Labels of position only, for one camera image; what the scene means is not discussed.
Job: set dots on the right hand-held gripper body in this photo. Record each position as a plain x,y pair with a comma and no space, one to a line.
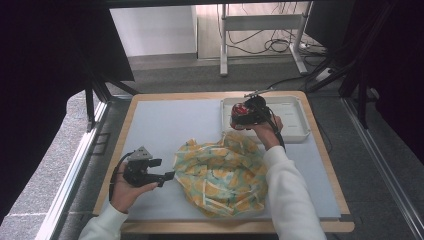
260,108

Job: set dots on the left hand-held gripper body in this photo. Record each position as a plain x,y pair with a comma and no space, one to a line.
138,170

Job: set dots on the red and black toy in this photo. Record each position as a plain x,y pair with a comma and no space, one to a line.
240,115

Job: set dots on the white plastic tray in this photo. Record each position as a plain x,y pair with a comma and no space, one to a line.
293,116

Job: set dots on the yellow green floral cloth bag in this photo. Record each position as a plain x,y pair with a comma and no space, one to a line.
220,180

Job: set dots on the person's right hand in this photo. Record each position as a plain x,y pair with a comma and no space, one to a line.
268,130

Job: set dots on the person's left hand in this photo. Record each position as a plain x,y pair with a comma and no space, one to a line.
128,191

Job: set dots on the grey table mat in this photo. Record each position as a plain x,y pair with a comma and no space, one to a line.
166,133

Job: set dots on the wooden table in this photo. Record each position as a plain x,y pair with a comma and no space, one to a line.
128,123

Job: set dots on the white power strip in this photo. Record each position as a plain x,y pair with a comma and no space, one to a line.
324,74

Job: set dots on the black metal stand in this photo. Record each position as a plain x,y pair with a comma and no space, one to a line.
96,93
361,83

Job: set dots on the white panel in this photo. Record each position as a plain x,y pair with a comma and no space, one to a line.
153,30

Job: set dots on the black curtain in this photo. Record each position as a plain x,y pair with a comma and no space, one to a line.
43,83
396,66

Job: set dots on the aluminium rail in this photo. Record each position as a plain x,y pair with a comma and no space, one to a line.
386,166
71,173

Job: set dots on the white metal desk frame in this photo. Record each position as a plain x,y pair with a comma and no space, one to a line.
263,21

